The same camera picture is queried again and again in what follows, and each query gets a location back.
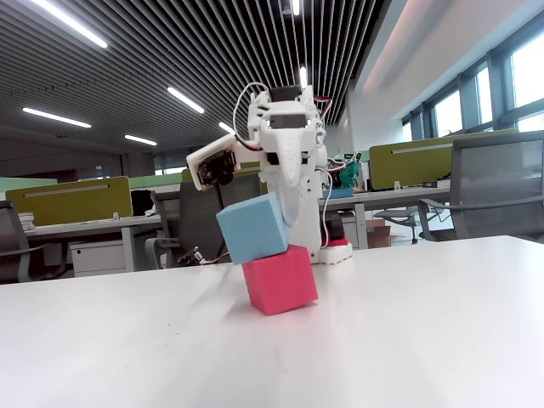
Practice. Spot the black bag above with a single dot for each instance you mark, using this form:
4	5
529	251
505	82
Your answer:
141	204

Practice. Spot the grey mesh office chair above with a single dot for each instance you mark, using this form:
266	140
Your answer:
497	183

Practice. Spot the blue foam cube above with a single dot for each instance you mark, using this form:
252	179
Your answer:
253	229

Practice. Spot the small black circuit board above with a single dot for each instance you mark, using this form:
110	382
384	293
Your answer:
193	257

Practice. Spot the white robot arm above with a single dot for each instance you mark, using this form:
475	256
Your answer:
310	221

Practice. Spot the grey divider bracket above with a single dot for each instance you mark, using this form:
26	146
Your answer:
398	186

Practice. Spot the flat blue box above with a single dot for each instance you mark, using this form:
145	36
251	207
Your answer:
338	194

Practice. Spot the red foam cube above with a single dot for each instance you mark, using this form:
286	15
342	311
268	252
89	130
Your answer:
280	280

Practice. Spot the white drawer pedestal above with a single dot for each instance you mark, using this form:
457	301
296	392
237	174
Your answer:
98	257

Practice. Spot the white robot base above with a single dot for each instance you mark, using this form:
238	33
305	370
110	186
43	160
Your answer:
336	255

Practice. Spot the white office desk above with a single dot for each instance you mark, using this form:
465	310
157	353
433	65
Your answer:
76	231
382	196

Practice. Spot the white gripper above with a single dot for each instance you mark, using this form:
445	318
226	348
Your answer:
284	150

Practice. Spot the brown cardboard box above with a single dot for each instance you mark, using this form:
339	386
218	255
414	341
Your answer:
378	237

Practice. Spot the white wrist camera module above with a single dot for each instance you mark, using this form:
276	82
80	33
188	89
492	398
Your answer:
212	163

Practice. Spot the dark grey office chair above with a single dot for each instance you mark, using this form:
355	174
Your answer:
200	221

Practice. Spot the green printed plastic part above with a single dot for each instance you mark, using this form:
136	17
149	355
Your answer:
349	174

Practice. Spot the stack of books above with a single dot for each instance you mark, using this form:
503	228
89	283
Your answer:
25	222

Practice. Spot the linear ceiling light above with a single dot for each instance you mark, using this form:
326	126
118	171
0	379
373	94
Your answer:
55	117
185	100
296	6
68	23
140	140
227	128
303	77

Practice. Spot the olive desk divider panel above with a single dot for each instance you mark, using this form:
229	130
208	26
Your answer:
76	204
408	170

